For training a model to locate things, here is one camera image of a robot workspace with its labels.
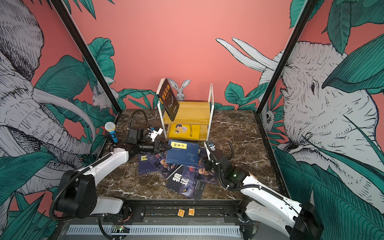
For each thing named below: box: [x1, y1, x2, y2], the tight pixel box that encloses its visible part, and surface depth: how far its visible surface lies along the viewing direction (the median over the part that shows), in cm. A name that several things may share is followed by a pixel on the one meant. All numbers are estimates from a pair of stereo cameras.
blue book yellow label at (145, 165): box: [138, 153, 159, 175], surface depth 91 cm
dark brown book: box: [156, 78, 180, 122], surface depth 83 cm
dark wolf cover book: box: [165, 164, 206, 201], surface depth 85 cm
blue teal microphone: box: [105, 121, 119, 144], surface depth 82 cm
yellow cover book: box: [168, 124, 201, 140], surface depth 104 cm
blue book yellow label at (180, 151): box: [166, 139, 199, 165], surface depth 83 cm
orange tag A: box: [188, 208, 195, 216], surface depth 76 cm
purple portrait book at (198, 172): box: [182, 156, 219, 185], surface depth 87 cm
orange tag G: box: [177, 208, 185, 218], surface depth 75 cm
